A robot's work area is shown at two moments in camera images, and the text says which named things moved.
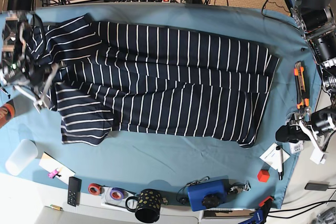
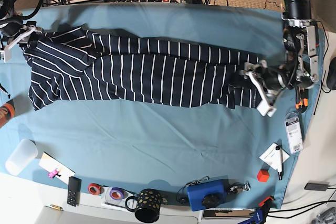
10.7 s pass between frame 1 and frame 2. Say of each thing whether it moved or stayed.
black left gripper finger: moved
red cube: stayed
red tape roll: stayed
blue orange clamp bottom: stayed
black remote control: stayed
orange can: stayed
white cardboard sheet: stayed
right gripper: moved
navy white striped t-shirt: moved
